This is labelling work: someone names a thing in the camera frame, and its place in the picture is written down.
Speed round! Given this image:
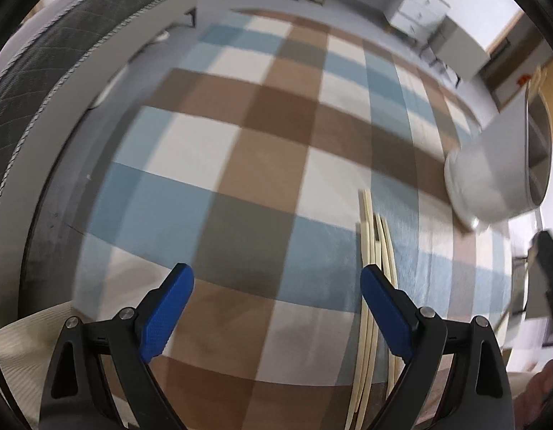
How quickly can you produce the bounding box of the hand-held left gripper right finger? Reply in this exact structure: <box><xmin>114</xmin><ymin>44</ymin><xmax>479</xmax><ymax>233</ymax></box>
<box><xmin>361</xmin><ymin>264</ymin><xmax>515</xmax><ymax>430</ymax></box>

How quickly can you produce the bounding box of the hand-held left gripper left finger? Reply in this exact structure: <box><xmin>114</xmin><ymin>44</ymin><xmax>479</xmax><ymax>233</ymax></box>
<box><xmin>39</xmin><ymin>263</ymin><xmax>195</xmax><ymax>430</ymax></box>

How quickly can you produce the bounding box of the bundle of wooden chopsticks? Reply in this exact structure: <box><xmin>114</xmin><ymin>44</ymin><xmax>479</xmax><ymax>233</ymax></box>
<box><xmin>346</xmin><ymin>188</ymin><xmax>398</xmax><ymax>430</ymax></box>

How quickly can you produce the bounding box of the white oval utensil holder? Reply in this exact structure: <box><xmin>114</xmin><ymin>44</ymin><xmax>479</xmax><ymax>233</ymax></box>
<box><xmin>443</xmin><ymin>65</ymin><xmax>553</xmax><ymax>234</ymax></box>

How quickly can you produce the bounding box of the person's right hand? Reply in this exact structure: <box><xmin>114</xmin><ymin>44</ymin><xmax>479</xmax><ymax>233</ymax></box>
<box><xmin>525</xmin><ymin>358</ymin><xmax>553</xmax><ymax>422</ymax></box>

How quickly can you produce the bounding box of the beige striped cushion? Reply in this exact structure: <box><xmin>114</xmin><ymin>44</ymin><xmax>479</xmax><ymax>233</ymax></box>
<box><xmin>0</xmin><ymin>302</ymin><xmax>138</xmax><ymax>430</ymax></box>

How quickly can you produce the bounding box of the plaid tablecloth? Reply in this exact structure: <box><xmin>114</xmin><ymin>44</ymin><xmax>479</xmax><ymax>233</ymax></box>
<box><xmin>73</xmin><ymin>6</ymin><xmax>514</xmax><ymax>430</ymax></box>

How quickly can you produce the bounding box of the wooden door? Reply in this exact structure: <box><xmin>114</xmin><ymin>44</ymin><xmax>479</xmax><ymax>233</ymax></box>
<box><xmin>489</xmin><ymin>9</ymin><xmax>553</xmax><ymax>113</ymax></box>

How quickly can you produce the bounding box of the grey nightstand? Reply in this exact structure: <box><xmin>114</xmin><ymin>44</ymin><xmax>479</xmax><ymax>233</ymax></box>
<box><xmin>431</xmin><ymin>13</ymin><xmax>492</xmax><ymax>88</ymax></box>

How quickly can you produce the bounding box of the white dressing table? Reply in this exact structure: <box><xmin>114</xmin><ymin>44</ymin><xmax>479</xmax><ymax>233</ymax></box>
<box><xmin>379</xmin><ymin>0</ymin><xmax>452</xmax><ymax>41</ymax></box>

